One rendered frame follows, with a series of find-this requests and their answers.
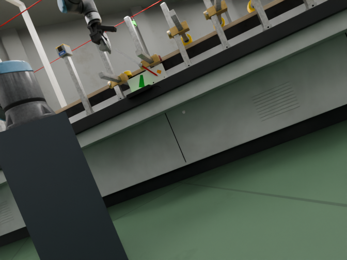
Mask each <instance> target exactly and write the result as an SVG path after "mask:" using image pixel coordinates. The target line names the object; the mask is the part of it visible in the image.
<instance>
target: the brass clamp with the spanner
mask: <svg viewBox="0 0 347 260"><path fill-rule="evenodd" d="M151 57H152V59H153V61H154V62H152V63H150V64H149V63H147V62H146V61H144V60H143V61H141V63H142V64H143V66H144V67H146V68H147V67H149V66H150V67H152V66H154V65H156V64H158V63H160V62H161V61H160V58H159V56H158V55H157V54H155V55H153V56H151ZM140 69H141V70H142V71H143V70H145V69H144V68H143V67H142V68H141V67H140Z"/></svg>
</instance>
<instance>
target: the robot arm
mask: <svg viewBox="0 0 347 260"><path fill-rule="evenodd" d="M57 3H58V7H59V10H60V11H61V12H62V13H66V14H67V13H73V14H83V15H84V18H85V20H86V22H87V24H88V26H87V28H88V29H89V30H90V33H91V34H90V38H91V40H92V42H93V43H95V44H97V45H101V46H100V47H99V50H101V51H103V52H106V51H108V53H109V54H111V44H110V42H109V39H108V36H107V34H106V33H105V31H110V32H116V31H117V28H115V27H114V26H105V25H101V22H102V20H101V18H100V15H99V13H98V11H97V8H96V6H95V4H94V1H93V0H57ZM55 114H56V113H55V112H54V111H53V110H52V109H51V108H50V107H49V106H48V104H47V102H46V100H45V98H44V95H43V93H42V91H41V88H40V86H39V84H38V81H37V79H36V76H35V74H34V71H33V69H32V68H31V66H30V64H29V63H28V62H25V61H19V60H10V61H3V62H2V61H1V59H0V120H2V121H6V130H8V129H11V128H14V127H17V126H20V125H24V124H27V123H30V122H33V121H37V120H40V119H43V118H46V117H49V116H52V115H55Z"/></svg>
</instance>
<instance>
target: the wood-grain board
mask: <svg viewBox="0 0 347 260"><path fill-rule="evenodd" d="M283 1H285V0H274V1H272V2H270V3H269V4H267V5H265V6H263V9H264V10H267V9H269V8H271V7H273V6H275V5H277V4H279V3H281V2H283ZM255 15H257V13H256V11H253V12H251V13H249V14H247V15H245V16H243V17H241V18H239V19H237V20H235V21H233V22H231V23H229V24H227V25H225V26H223V27H222V29H223V31H224V30H226V29H228V28H230V27H232V26H235V25H237V24H239V23H241V22H243V21H245V20H247V19H249V18H251V17H253V16H255ZM216 34H217V32H216V31H213V32H211V33H209V34H207V35H205V36H203V37H201V38H199V39H197V40H195V41H193V42H191V43H189V44H187V45H185V46H184V47H185V50H186V49H188V48H190V47H192V46H194V45H196V44H198V43H200V42H202V41H204V40H206V39H208V38H210V37H212V36H214V35H216ZM178 53H180V51H179V49H177V50H176V51H174V52H172V53H170V54H168V55H166V56H164V57H162V58H161V59H162V61H164V60H166V59H168V58H170V57H172V56H174V55H176V54H178ZM162 61H161V62H162ZM143 71H144V70H143ZM140 72H142V70H141V69H138V70H136V71H134V72H132V73H131V74H132V76H134V75H136V74H138V73H140ZM132 76H131V77H132ZM108 88H109V86H108V85H106V86H104V87H102V88H100V89H98V90H96V91H94V92H92V93H90V94H88V95H87V97H88V98H90V97H92V96H94V95H96V94H98V93H100V92H102V91H104V90H106V89H108ZM80 102H82V101H81V99H79V100H77V101H75V102H73V103H71V104H69V105H67V106H65V107H63V108H61V109H59V110H57V111H55V113H56V114H58V113H60V112H62V111H64V110H66V109H68V108H70V107H72V106H74V105H76V104H78V103H80Z"/></svg>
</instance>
